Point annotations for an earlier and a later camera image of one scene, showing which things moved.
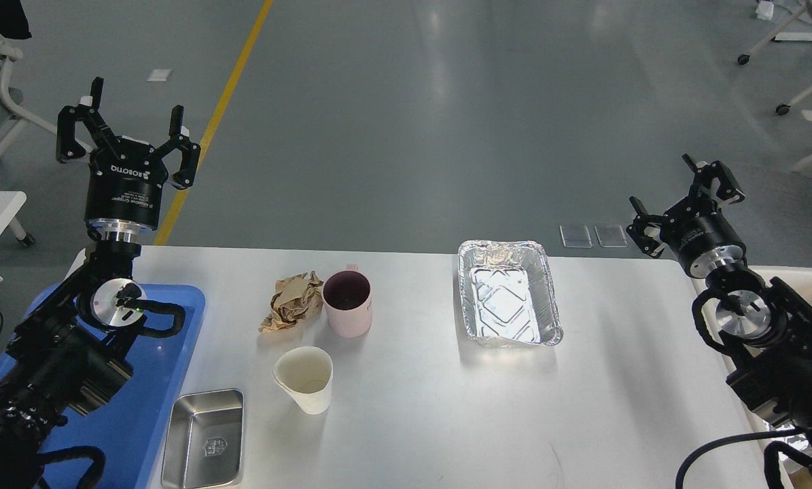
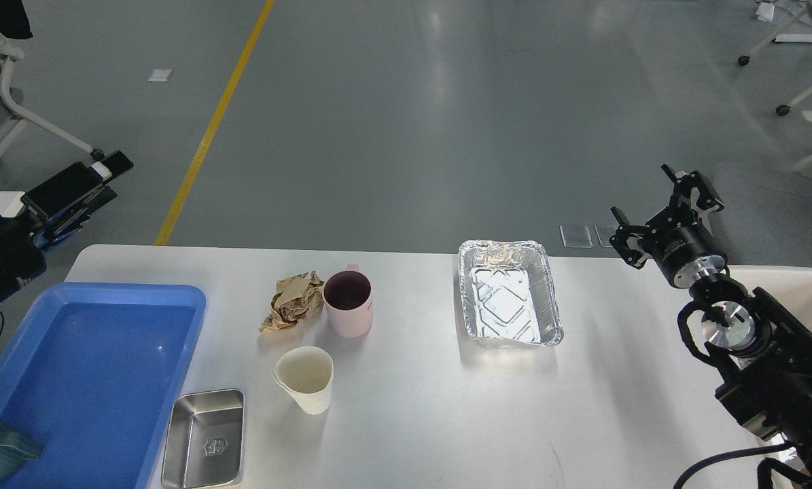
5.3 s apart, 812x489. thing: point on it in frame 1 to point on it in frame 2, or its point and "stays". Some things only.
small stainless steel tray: [205, 437] stays
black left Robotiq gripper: [124, 194] to [4, 253]
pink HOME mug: [347, 295] stays
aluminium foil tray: [508, 294] stays
